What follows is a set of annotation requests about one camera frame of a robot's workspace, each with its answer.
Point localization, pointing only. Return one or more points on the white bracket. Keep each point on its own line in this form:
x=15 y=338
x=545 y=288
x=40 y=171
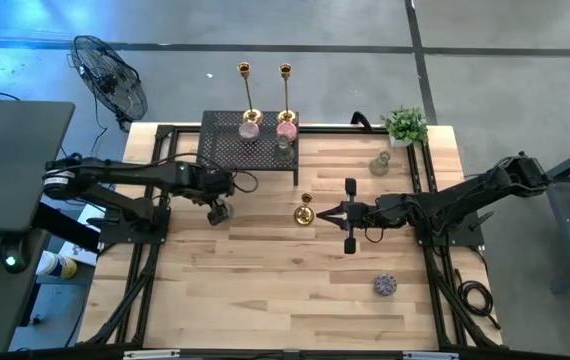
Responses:
x=151 y=355
x=430 y=356

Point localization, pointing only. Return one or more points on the blue-grey metal table frame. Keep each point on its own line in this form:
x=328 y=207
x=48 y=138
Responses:
x=562 y=225

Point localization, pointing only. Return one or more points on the mauve glass votive holder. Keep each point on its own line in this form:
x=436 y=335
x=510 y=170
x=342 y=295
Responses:
x=249 y=131

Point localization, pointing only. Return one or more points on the black perforated metal shelf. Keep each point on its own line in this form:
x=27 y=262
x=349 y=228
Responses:
x=220 y=145

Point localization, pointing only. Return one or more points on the dark grey flat panel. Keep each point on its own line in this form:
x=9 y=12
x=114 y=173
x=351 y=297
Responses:
x=10 y=165

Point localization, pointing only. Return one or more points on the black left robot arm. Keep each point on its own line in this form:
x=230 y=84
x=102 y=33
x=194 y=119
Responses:
x=130 y=172

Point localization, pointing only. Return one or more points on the blue-purple glass votive holder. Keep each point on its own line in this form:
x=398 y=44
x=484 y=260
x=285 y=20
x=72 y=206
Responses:
x=385 y=284

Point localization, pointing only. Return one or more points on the white paper sheet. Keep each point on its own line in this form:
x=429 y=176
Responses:
x=85 y=256

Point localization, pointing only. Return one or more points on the green ribbed glass candle holder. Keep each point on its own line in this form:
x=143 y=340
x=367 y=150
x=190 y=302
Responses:
x=285 y=152
x=379 y=166
x=231 y=211

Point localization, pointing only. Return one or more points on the green plant in white pot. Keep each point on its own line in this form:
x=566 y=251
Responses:
x=405 y=125

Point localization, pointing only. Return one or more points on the tall gold candlestick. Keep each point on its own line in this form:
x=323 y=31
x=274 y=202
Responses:
x=252 y=116
x=287 y=117

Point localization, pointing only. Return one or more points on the black pedestal fan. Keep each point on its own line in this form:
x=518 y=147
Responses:
x=110 y=80

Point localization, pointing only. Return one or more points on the pink glass votive holder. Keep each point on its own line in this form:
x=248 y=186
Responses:
x=286 y=131

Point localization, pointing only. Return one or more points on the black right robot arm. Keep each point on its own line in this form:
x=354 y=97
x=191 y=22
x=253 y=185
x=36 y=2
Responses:
x=465 y=192

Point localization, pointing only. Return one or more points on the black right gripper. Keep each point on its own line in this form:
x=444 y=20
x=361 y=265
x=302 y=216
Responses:
x=362 y=215

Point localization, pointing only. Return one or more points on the black mouse with green light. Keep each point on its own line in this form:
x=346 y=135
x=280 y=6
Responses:
x=11 y=261

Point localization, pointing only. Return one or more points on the yellow and white can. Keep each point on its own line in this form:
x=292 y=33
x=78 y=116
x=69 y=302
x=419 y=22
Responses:
x=60 y=266

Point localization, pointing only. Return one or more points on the black crossbar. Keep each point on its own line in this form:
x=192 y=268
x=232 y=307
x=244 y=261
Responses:
x=225 y=356

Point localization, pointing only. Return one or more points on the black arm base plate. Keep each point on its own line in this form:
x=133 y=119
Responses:
x=467 y=237
x=157 y=230

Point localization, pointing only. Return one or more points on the short gold candlestick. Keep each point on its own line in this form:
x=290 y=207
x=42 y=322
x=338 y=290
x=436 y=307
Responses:
x=303 y=215

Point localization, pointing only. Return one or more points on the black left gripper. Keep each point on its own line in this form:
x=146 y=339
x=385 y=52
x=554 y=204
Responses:
x=212 y=185

